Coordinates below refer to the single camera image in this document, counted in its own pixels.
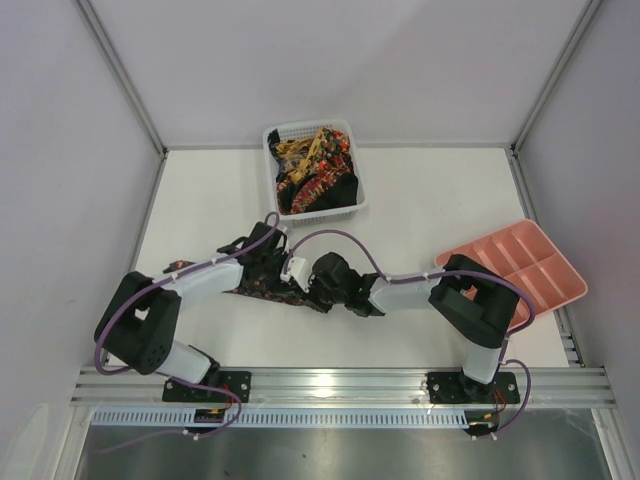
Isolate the black tie in basket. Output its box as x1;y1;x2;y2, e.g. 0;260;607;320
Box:
318;173;359;209

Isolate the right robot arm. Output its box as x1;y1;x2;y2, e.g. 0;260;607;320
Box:
295;252;521;402

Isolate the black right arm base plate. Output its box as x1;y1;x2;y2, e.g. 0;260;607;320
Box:
426;370;521;405

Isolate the left aluminium frame post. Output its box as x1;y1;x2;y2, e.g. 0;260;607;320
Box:
74;0;169;160

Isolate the pink divided organiser tray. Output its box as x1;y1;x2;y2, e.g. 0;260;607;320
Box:
435;219;588;317

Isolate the white perforated plastic basket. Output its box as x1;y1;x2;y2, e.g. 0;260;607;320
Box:
263;119;367;226

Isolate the aluminium frame post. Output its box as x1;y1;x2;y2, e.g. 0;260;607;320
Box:
74;0;169;160
509;0;604;151

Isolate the red multicolour patterned tie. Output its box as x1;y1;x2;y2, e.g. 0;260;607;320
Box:
288;127;356;214

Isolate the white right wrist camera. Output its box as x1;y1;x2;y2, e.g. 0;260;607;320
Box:
280;257;312;293

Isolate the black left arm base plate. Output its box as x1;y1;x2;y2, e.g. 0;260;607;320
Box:
162;369;252;404

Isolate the yellow patterned tie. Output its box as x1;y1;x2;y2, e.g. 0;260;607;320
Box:
271;130;321;185

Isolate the right aluminium frame post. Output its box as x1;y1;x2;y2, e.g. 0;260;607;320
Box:
509;0;604;151

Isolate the dark floral paisley tie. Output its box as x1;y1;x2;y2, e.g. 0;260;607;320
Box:
157;259;305;308

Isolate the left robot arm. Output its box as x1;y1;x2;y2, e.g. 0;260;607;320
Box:
94;221;286;384

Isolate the aluminium front rail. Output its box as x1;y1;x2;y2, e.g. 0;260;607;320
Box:
71;367;617;409

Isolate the white slotted cable duct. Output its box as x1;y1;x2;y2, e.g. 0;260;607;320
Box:
91;407;469;429

